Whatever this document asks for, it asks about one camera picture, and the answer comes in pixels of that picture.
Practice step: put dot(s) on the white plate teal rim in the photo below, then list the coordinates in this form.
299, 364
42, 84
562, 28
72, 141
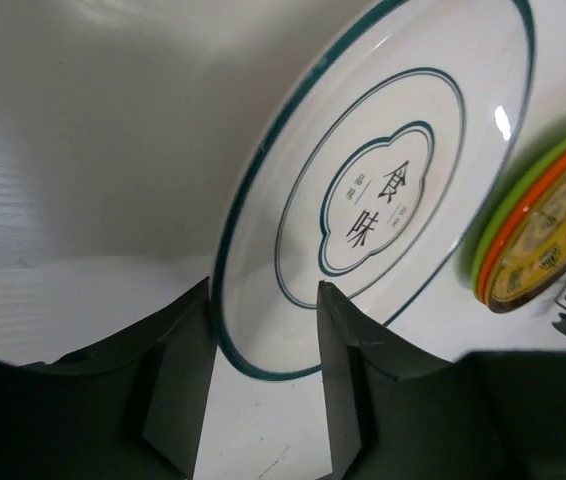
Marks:
370, 174

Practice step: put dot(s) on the brown patterned plate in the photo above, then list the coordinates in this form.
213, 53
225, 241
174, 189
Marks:
528, 253

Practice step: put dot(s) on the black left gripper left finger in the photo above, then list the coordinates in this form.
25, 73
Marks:
130, 406

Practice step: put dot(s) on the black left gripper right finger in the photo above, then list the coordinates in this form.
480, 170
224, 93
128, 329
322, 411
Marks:
395, 411

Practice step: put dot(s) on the orange plate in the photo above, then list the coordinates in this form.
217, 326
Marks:
528, 210

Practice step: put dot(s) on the lime green plate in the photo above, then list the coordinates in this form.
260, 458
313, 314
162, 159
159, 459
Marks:
513, 200

